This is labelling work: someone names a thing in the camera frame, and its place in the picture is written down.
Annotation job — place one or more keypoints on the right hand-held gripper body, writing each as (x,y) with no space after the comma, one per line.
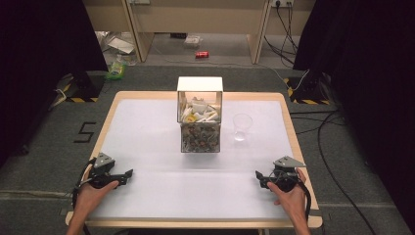
(286,174)

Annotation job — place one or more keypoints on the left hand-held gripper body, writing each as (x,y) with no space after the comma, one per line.
(101,169)

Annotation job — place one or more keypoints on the person's right hand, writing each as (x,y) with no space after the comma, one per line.
(292,199)

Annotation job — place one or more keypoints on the person's left hand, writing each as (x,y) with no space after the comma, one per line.
(93,196)

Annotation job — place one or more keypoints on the clear plastic cup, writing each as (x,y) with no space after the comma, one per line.
(242,125)

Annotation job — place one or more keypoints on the white table mat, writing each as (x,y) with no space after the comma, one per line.
(195,182)

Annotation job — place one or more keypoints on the pile of mixed small pieces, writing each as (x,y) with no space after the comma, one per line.
(200,137)

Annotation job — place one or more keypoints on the black stand base striped tape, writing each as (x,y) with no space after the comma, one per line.
(305,89)
(85,87)

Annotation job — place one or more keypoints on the clear box with white lid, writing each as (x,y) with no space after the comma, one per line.
(199,114)

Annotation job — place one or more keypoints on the pile of white packets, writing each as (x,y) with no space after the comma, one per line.
(199,112)

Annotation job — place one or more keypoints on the green packet on floor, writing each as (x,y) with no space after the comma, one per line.
(116,69)

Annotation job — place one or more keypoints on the black curtain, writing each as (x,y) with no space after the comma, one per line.
(42,65)
(368,98)

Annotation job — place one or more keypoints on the clear plastic bags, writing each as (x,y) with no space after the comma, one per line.
(117,45)

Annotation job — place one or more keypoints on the red drink can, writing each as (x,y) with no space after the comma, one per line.
(201,54)

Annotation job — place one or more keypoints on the white packet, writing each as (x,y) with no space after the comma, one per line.
(192,41)

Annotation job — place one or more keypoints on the wooden desk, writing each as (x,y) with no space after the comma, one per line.
(195,19)

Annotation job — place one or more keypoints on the white wall socket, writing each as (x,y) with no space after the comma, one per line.
(282,3)

